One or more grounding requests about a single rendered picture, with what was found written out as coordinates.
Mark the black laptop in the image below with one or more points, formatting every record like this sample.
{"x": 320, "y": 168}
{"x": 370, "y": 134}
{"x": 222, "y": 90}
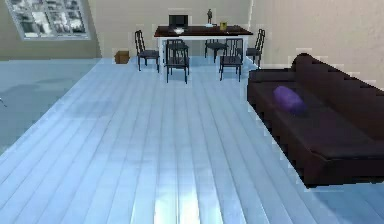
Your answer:
{"x": 178, "y": 20}

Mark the grey framed window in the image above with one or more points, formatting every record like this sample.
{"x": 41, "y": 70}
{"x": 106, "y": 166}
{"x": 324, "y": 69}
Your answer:
{"x": 48, "y": 16}

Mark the yellow box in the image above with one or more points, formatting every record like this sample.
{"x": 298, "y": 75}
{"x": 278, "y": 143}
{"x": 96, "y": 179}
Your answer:
{"x": 223, "y": 26}

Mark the black dining chair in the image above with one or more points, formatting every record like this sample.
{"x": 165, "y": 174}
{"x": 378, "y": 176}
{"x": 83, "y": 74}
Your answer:
{"x": 176, "y": 60}
{"x": 231, "y": 58}
{"x": 145, "y": 51}
{"x": 215, "y": 45}
{"x": 256, "y": 48}

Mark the dark top white table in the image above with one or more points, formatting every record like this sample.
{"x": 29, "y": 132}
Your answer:
{"x": 203, "y": 31}

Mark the dark grey statuette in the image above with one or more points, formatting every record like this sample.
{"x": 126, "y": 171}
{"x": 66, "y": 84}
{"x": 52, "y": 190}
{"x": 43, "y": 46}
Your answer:
{"x": 209, "y": 16}

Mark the white bowl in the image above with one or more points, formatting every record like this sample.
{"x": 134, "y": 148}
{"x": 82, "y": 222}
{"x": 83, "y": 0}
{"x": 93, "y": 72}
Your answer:
{"x": 178, "y": 30}

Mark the dark brown sofa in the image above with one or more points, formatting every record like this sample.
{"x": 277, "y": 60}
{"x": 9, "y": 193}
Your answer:
{"x": 333, "y": 133}

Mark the brown cardboard box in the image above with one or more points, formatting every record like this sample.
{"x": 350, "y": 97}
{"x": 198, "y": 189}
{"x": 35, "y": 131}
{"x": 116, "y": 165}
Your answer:
{"x": 122, "y": 57}

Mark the purple pillow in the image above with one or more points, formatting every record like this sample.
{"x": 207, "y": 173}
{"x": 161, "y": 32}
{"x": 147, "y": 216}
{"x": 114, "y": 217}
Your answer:
{"x": 289, "y": 99}

